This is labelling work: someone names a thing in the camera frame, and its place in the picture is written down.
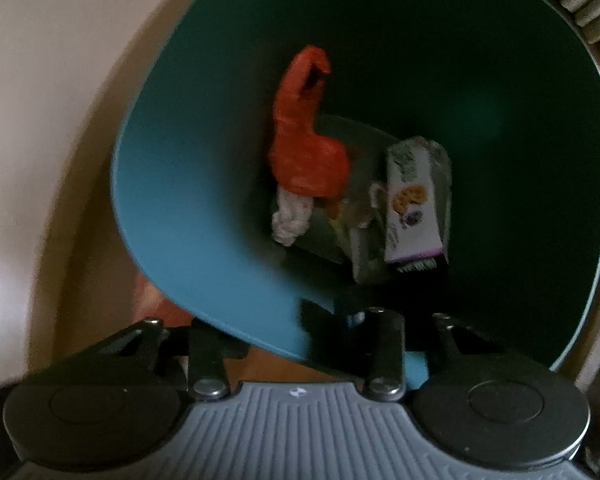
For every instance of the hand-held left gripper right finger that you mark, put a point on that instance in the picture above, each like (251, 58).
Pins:
(386, 350)

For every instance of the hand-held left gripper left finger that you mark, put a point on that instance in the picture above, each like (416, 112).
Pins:
(206, 355)

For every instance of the dark green trash bin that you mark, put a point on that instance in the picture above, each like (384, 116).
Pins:
(205, 240)

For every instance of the clear plastic packaging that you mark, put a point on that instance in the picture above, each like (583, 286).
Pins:
(357, 215)

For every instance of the printed drink carton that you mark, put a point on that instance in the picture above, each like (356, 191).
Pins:
(412, 200)

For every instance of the white tissue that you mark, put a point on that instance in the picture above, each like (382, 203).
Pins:
(291, 217)

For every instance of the red plastic bag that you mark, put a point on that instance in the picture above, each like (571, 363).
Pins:
(305, 155)

